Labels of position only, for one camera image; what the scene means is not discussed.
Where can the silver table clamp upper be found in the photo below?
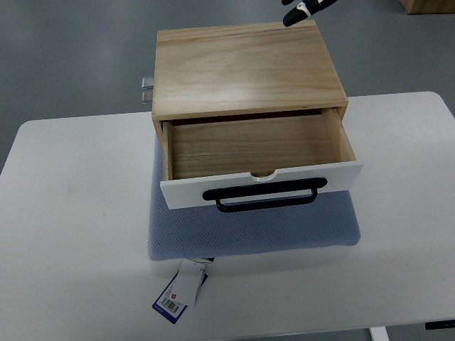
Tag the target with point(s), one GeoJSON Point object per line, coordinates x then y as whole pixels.
{"type": "Point", "coordinates": [147, 83]}

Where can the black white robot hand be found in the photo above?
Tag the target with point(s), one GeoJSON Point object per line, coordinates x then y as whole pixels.
{"type": "Point", "coordinates": [304, 10]}

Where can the white drawer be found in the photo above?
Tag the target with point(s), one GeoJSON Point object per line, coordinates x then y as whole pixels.
{"type": "Point", "coordinates": [200, 154]}

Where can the silver table clamp lower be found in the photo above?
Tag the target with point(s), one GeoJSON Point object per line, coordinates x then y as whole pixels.
{"type": "Point", "coordinates": [147, 97]}

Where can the white blue price tag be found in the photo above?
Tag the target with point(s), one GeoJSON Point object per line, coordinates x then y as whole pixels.
{"type": "Point", "coordinates": [182, 290]}

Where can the blue grey cushion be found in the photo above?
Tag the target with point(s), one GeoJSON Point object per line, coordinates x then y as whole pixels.
{"type": "Point", "coordinates": [206, 232]}

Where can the silver table clamp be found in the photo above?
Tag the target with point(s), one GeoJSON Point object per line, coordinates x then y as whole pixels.
{"type": "Point", "coordinates": [147, 83]}
{"type": "Point", "coordinates": [147, 97]}

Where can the white table leg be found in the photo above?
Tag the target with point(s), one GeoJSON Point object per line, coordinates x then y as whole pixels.
{"type": "Point", "coordinates": [379, 334]}

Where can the cardboard box corner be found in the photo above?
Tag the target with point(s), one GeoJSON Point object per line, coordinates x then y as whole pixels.
{"type": "Point", "coordinates": [428, 6]}

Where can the black table control panel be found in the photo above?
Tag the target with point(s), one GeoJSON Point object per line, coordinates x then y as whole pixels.
{"type": "Point", "coordinates": [439, 325]}

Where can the wooden drawer cabinet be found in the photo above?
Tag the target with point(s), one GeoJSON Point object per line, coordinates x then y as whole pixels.
{"type": "Point", "coordinates": [245, 69]}

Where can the black drawer handle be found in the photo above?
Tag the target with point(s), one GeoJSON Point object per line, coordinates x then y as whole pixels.
{"type": "Point", "coordinates": [243, 191]}

